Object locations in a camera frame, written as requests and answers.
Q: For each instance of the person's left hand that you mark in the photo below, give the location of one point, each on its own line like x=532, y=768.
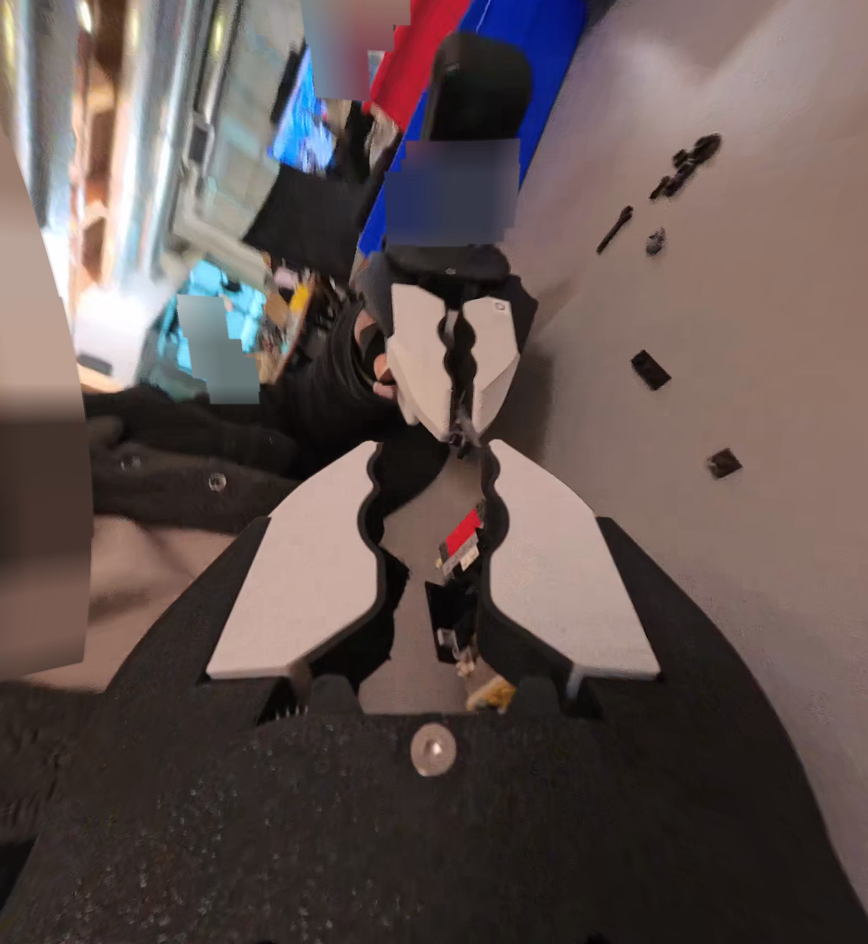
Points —
x=381, y=372

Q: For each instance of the cluster of black clips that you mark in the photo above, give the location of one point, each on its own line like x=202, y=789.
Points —
x=688, y=158

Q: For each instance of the black lego plate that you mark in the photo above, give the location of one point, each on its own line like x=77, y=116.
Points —
x=650, y=369

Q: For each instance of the small dark grey round piece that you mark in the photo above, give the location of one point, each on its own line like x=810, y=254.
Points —
x=655, y=242

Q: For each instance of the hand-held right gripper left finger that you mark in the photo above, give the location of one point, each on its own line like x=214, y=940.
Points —
x=309, y=590

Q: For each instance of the red plastic bin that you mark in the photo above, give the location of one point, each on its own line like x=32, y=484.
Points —
x=419, y=59

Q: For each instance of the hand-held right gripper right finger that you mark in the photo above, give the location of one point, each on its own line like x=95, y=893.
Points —
x=574, y=590

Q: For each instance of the person's left forearm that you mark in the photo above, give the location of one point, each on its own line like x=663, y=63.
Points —
x=323, y=383

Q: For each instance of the partly built brick car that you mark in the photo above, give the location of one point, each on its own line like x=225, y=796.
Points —
x=463, y=531

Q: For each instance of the long black brick pin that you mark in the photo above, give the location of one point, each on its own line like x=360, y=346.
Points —
x=615, y=230

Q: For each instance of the large blue plastic bin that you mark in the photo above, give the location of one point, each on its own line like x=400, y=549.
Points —
x=552, y=74

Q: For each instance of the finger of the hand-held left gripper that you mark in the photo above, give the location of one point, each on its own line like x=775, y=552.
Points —
x=419, y=354
x=494, y=354

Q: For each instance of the person's dark cardigan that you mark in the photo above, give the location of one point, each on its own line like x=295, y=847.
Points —
x=183, y=457

